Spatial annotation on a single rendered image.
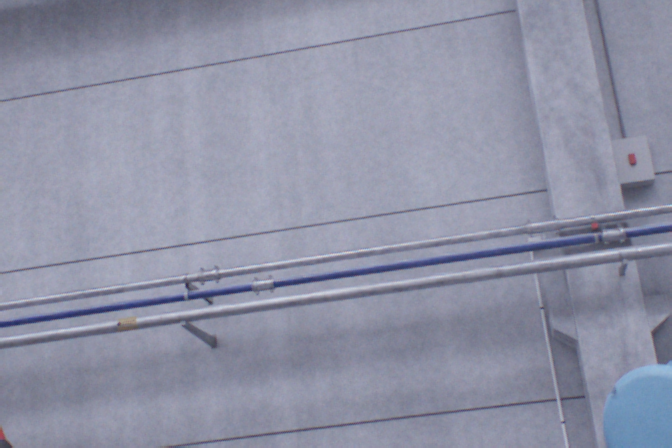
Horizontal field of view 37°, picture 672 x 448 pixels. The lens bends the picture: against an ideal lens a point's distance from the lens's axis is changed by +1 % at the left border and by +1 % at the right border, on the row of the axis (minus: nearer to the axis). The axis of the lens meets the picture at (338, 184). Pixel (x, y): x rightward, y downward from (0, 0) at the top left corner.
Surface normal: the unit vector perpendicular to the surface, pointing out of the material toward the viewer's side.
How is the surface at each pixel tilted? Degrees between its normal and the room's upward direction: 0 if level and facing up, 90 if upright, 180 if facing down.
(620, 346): 90
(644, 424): 89
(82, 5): 90
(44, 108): 90
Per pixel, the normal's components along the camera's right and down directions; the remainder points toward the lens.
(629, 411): -0.74, -0.17
